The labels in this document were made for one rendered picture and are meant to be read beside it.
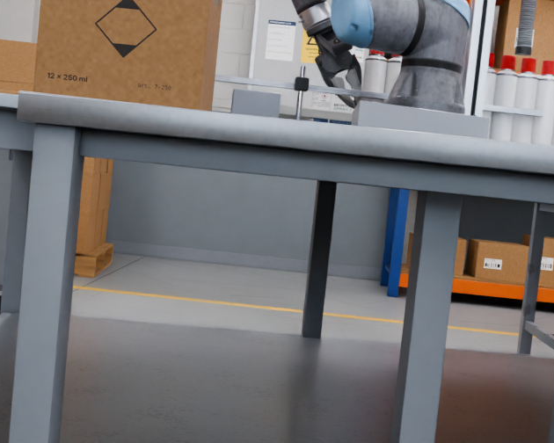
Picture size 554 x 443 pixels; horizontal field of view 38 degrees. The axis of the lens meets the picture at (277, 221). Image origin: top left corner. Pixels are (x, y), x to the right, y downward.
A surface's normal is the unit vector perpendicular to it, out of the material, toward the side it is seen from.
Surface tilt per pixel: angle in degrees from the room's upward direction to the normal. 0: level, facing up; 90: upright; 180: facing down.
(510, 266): 90
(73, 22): 90
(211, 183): 90
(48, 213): 90
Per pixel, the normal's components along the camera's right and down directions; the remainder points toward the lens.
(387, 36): 0.17, 0.71
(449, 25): 0.34, 0.10
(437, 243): 0.07, 0.07
